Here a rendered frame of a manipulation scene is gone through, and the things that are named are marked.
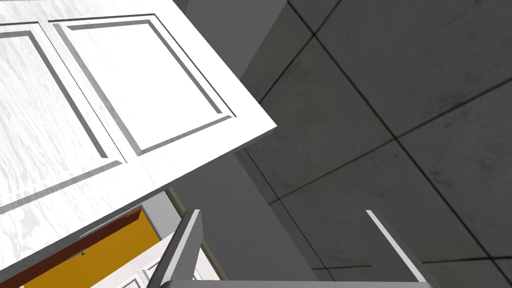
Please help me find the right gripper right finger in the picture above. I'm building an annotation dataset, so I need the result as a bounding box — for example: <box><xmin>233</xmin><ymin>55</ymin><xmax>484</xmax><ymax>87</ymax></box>
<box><xmin>365</xmin><ymin>209</ymin><xmax>443</xmax><ymax>288</ymax></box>

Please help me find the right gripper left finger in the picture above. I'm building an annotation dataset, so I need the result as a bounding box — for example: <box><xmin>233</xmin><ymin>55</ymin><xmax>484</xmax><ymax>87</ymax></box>
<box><xmin>147</xmin><ymin>208</ymin><xmax>204</xmax><ymax>288</ymax></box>

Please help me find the white panelled cabinet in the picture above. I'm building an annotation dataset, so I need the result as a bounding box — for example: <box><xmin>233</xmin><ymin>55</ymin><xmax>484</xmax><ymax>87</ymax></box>
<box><xmin>91</xmin><ymin>233</ymin><xmax>220</xmax><ymax>288</ymax></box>

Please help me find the white panelled door leaf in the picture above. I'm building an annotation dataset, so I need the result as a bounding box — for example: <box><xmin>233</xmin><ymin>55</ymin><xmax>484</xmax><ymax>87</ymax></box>
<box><xmin>0</xmin><ymin>0</ymin><xmax>278</xmax><ymax>273</ymax></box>

